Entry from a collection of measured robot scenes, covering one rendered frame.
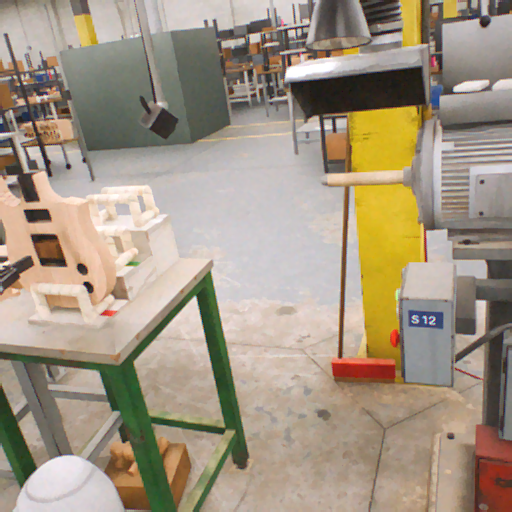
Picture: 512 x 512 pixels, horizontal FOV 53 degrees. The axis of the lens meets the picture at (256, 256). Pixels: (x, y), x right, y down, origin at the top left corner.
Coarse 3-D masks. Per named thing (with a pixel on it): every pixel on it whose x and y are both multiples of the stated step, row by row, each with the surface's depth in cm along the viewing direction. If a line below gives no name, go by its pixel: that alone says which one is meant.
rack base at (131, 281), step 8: (144, 256) 162; (144, 264) 160; (152, 264) 164; (120, 272) 153; (128, 272) 153; (136, 272) 156; (144, 272) 160; (152, 272) 164; (120, 280) 151; (128, 280) 153; (136, 280) 156; (144, 280) 160; (152, 280) 164; (120, 288) 152; (128, 288) 153; (136, 288) 156; (144, 288) 160; (120, 296) 154; (128, 296) 153; (136, 296) 156
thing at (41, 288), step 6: (30, 288) 147; (36, 288) 146; (42, 288) 145; (48, 288) 144; (54, 288) 143; (60, 288) 142; (66, 288) 142; (72, 288) 141; (78, 288) 140; (84, 288) 141; (54, 294) 144; (60, 294) 143; (66, 294) 142; (72, 294) 141
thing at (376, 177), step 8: (328, 176) 126; (336, 176) 125; (344, 176) 125; (352, 176) 124; (360, 176) 123; (368, 176) 122; (376, 176) 121; (384, 176) 121; (392, 176) 120; (400, 176) 119; (328, 184) 126; (336, 184) 126; (344, 184) 125; (352, 184) 124; (360, 184) 124; (368, 184) 123; (376, 184) 123; (384, 184) 122; (392, 184) 122
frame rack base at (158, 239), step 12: (120, 216) 179; (168, 216) 172; (132, 228) 164; (144, 228) 162; (156, 228) 165; (168, 228) 172; (120, 240) 166; (132, 240) 164; (144, 240) 162; (156, 240) 166; (168, 240) 172; (120, 252) 168; (144, 252) 164; (156, 252) 166; (168, 252) 172; (156, 264) 166; (168, 264) 172
